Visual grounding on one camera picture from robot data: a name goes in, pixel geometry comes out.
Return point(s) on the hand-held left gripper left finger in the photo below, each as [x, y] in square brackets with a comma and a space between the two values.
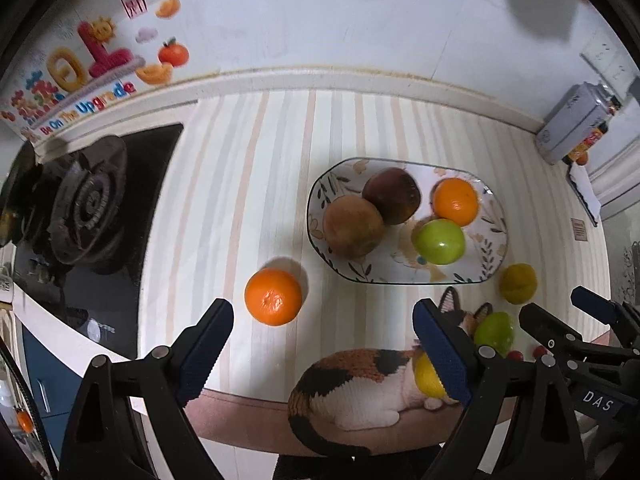
[205, 350]

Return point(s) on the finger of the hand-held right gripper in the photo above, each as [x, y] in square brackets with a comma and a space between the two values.
[592, 302]
[545, 327]

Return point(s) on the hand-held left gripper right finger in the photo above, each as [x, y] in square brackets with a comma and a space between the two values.
[442, 355]

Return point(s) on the yellow lemon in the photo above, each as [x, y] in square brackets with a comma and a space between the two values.
[425, 377]

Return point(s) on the green apple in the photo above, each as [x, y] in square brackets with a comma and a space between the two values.
[439, 241]
[495, 334]

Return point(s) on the yellow-green citrus fruit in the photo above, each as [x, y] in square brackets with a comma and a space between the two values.
[517, 284]

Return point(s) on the orange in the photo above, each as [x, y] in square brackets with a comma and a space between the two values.
[455, 201]
[273, 297]

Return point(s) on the oval floral plate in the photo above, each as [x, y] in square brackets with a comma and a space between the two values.
[467, 260]

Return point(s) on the small red cherry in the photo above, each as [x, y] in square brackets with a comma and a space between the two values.
[516, 355]
[539, 351]

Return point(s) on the pink-brown cloth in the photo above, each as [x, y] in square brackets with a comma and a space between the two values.
[240, 420]

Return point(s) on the calico cat print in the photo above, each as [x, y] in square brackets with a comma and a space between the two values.
[360, 385]

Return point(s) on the white paper pad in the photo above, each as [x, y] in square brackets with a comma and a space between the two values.
[585, 190]

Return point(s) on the light brown round fruit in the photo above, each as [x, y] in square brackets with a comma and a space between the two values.
[354, 226]

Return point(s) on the small orange label bottle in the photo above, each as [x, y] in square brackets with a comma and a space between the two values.
[594, 139]

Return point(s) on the blue cabinet door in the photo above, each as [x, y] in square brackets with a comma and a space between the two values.
[40, 375]

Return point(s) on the dark brown round fruit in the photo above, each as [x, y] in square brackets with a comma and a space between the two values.
[392, 195]

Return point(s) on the grey metal tin box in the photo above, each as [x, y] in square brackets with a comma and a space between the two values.
[570, 120]

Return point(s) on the black glass gas stove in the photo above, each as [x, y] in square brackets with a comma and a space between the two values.
[150, 170]

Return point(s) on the round stove burner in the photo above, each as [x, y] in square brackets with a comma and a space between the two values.
[15, 195]
[85, 205]

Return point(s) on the white wall socket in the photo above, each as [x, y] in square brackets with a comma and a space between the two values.
[607, 57]

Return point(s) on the colourful fruit wall sticker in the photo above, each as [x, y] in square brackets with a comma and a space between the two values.
[65, 67]

